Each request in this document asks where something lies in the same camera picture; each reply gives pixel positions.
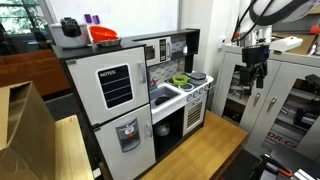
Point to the brown wooden cabinet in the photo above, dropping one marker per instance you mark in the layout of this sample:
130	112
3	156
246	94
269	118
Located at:
30	70

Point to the white toy microwave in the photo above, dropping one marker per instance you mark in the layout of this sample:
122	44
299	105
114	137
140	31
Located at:
156	43

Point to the grey stove knob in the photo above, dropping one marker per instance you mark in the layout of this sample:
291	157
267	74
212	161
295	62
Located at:
202	91
196	94
190	97
206	88

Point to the large cardboard box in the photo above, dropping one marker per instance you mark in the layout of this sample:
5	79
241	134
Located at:
30	133

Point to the green bowl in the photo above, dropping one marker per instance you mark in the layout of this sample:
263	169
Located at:
180	81

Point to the grey toy sink basin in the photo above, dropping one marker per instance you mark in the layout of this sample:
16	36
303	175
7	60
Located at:
166	91

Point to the silver toy kettle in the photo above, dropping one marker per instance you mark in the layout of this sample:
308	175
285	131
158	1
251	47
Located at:
162	129

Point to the grey pot with lid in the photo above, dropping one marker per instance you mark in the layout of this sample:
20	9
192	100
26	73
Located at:
197	77

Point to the metal pan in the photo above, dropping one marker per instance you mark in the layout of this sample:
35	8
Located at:
110	43

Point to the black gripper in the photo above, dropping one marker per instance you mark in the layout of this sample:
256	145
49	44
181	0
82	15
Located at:
255	55

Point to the small white bottle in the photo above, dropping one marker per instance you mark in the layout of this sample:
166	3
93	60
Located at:
185	49

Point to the black white toy kitchen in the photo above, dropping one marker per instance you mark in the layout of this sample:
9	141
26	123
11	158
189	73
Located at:
100	49

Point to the white plastic container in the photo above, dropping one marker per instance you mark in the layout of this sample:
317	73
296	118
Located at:
286	43

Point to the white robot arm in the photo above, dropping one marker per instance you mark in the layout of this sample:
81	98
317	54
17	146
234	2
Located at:
266	10

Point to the aluminium extrusion block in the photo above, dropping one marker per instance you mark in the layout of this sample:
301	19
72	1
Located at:
305	175

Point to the white door with notes chalkboard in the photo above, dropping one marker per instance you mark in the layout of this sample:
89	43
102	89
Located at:
86	86

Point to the light wooden desk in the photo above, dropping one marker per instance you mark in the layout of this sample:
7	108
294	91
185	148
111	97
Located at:
70	150

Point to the orange bowl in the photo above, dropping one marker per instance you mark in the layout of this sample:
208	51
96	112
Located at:
101	33

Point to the tan board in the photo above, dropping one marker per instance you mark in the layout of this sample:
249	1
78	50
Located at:
306	45

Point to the purple cup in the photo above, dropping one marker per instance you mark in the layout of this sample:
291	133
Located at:
88	18
96	19

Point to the plain whiteboard panel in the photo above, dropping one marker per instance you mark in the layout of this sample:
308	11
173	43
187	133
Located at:
140	16

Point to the white slatted oven door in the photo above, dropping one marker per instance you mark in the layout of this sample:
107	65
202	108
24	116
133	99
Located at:
195	115

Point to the black toy appliance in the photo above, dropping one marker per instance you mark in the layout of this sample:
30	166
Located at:
70	27

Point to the white metal glass-door cabinet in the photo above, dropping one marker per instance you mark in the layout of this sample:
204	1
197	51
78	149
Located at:
233	56

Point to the white round pot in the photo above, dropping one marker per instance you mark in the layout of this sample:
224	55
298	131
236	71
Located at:
63	40

